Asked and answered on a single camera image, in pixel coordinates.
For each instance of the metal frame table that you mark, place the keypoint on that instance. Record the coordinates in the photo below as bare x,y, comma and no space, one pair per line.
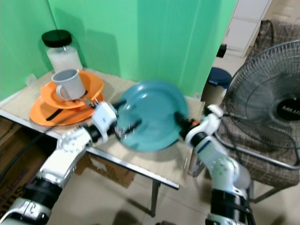
140,169

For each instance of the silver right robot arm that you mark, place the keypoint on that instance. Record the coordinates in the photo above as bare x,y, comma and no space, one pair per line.
222,164

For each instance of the bin with blue lid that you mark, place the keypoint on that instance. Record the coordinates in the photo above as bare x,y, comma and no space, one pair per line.
219,77

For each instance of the chair with plaid cloth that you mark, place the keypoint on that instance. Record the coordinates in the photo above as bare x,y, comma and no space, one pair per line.
281,33

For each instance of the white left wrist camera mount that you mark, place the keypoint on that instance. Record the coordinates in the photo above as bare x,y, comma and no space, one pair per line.
104,115

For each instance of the grey mug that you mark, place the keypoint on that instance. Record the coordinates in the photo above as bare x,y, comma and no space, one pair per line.
72,83

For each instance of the white cabinet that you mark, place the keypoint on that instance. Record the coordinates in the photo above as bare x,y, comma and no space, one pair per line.
246,26

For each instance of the large printed cardboard box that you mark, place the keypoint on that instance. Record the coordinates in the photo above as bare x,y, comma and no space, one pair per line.
11,140

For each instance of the small orange plate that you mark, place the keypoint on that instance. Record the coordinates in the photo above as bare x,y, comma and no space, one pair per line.
93,86

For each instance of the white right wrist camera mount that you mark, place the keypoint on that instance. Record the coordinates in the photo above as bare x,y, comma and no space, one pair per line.
213,117

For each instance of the green backdrop cloth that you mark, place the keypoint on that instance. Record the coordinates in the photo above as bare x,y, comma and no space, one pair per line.
145,37

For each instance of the small cardboard box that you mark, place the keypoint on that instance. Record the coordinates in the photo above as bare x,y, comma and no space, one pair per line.
112,169

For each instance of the teal plastic plate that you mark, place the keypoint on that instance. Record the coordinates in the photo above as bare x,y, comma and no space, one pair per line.
154,115

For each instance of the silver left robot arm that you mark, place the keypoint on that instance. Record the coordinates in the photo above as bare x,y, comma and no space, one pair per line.
68,157

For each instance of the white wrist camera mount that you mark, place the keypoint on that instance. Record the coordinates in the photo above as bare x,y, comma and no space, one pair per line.
104,115
213,117

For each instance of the metal cutlery piece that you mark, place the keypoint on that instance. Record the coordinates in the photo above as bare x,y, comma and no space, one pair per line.
89,100

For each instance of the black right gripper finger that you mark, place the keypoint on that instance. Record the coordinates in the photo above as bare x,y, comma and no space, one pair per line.
183,118

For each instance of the small black wall fixture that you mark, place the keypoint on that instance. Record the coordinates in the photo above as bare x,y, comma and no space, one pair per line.
221,50

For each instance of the black standing fan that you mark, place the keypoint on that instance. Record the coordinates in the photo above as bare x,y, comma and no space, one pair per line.
276,103

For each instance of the large orange plate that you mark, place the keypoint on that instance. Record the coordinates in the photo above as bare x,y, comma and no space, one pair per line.
38,114

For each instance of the black utensil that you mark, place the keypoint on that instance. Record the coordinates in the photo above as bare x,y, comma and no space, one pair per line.
54,115

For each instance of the glass jar with black lid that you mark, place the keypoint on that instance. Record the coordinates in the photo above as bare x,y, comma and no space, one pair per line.
63,57

